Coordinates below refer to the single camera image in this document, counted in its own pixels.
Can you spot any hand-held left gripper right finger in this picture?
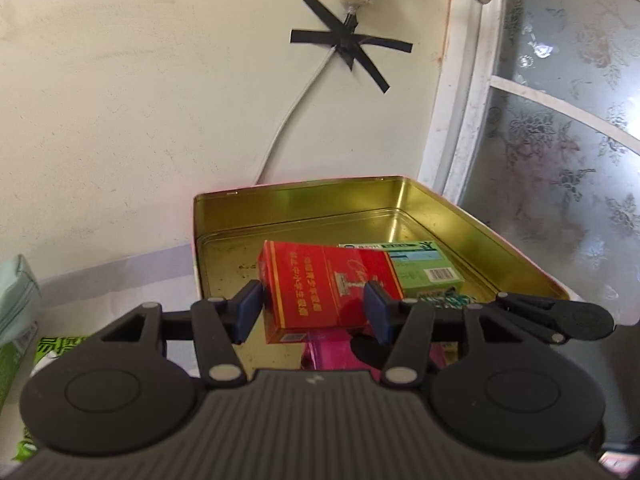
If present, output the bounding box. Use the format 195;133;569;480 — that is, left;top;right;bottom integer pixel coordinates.
363;281;546;387

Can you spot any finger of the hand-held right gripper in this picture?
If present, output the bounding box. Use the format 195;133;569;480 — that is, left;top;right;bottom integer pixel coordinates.
495;291;571;346

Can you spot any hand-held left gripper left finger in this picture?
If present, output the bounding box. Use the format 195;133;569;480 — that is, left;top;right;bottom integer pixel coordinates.
100;280;267;389

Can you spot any red cigarette box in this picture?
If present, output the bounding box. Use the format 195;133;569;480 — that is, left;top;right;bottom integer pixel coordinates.
256;240;405;345

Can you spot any pink tin box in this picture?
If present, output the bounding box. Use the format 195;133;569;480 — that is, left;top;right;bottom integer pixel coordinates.
192;175;571;373

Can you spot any mint green pouch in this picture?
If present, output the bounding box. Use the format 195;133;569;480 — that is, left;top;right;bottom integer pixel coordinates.
0;254;43;348

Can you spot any green toothpaste box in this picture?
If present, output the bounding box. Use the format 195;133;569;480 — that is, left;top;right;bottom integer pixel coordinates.
0;324;40;413

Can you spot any green medicine box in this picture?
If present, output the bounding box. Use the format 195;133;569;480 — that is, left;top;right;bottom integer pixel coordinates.
338;241;465;301

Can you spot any coloured paper clips bundle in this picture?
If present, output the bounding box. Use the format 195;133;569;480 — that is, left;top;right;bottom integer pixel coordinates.
419;291;480;311

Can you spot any white striped bed sheet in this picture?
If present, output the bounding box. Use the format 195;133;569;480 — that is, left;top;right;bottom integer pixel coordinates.
0;242;201;441

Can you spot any frosted floral window glass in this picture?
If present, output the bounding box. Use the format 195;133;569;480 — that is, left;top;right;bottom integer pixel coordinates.
460;0;640;326

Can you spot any green patterned packet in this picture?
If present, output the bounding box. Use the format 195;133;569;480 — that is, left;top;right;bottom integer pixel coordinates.
14;334;93;463

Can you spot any black tape cross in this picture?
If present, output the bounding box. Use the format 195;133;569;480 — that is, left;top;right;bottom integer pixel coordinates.
290;0;414;95

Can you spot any white power cable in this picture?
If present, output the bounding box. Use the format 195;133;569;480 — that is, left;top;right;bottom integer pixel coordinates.
252;0;362;187

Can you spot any white window frame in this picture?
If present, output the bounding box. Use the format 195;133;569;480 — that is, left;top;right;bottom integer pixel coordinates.
416;0;640;211

